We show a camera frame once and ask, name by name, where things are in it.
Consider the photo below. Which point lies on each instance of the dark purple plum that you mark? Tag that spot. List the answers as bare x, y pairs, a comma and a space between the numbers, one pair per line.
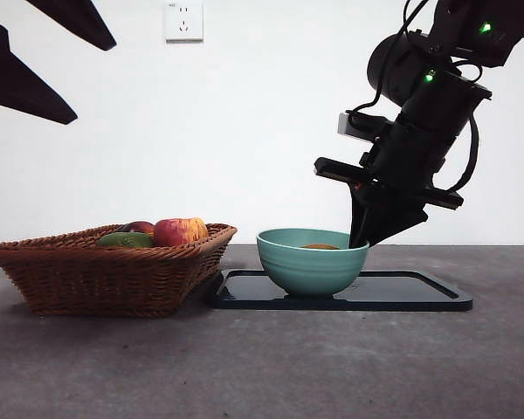
137, 227

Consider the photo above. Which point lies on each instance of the pale grey camera box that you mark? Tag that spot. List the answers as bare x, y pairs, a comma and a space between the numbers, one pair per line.
347, 124

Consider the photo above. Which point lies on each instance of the dark rectangular tray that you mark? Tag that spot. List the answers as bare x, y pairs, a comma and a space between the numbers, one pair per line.
397, 292

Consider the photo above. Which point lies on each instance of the white wall socket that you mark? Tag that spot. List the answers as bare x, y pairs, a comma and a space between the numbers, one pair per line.
184, 22

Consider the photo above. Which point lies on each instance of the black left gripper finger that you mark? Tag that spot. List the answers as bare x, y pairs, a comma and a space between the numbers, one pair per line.
83, 22
22, 87

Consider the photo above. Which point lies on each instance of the teal ribbed bowl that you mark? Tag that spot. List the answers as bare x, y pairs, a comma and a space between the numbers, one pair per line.
310, 270

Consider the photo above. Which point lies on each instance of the red yellow apple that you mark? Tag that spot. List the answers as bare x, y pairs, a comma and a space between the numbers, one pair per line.
179, 231

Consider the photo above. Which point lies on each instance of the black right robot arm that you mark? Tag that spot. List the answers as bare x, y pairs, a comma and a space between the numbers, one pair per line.
445, 105

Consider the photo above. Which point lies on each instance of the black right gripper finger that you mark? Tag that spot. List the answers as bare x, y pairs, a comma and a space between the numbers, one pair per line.
393, 222
358, 214

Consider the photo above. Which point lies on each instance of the brown wicker basket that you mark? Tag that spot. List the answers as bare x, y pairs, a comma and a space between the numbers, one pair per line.
96, 279

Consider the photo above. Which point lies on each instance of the green avocado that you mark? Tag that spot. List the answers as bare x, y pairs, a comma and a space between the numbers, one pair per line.
124, 241

